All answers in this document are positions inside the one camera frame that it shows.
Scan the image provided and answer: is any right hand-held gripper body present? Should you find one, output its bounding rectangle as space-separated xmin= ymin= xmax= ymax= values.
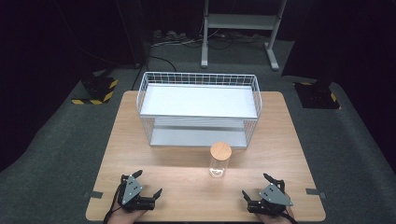
xmin=247 ymin=178 xmax=294 ymax=217

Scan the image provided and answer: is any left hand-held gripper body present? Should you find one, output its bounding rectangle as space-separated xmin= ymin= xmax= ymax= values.
xmin=117 ymin=174 xmax=157 ymax=214

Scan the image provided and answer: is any glass jar with wooden lid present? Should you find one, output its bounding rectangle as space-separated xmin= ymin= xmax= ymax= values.
xmin=208 ymin=141 xmax=233 ymax=179

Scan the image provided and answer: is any white wire shelf rack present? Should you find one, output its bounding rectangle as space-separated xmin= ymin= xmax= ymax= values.
xmin=135 ymin=71 xmax=263 ymax=148

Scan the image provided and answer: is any person's right hand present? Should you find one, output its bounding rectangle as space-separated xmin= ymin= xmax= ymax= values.
xmin=251 ymin=206 xmax=295 ymax=224

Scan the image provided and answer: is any person's left hand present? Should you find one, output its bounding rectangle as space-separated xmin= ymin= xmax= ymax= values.
xmin=108 ymin=202 xmax=148 ymax=224

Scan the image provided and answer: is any grey tape piece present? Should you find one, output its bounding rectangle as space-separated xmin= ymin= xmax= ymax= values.
xmin=83 ymin=189 xmax=105 ymax=200
xmin=304 ymin=188 xmax=327 ymax=200

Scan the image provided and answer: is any black block with striped tape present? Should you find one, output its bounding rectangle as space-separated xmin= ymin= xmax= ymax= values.
xmin=292 ymin=80 xmax=342 ymax=110
xmin=71 ymin=74 xmax=120 ymax=105

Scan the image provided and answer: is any power strip with plugs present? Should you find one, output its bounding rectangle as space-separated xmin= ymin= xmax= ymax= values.
xmin=151 ymin=29 xmax=187 ymax=44

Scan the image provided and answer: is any white metal stand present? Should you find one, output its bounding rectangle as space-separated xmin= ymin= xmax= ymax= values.
xmin=200 ymin=0 xmax=289 ymax=72

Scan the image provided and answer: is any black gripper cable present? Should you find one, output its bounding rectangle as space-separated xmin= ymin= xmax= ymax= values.
xmin=103 ymin=183 xmax=124 ymax=224
xmin=280 ymin=211 xmax=299 ymax=224

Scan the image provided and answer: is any black floor cable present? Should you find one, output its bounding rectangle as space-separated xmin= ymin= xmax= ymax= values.
xmin=130 ymin=55 xmax=177 ymax=91

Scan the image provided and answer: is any bundle of floor cables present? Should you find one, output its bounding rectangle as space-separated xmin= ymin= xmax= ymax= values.
xmin=150 ymin=28 xmax=270 ymax=51

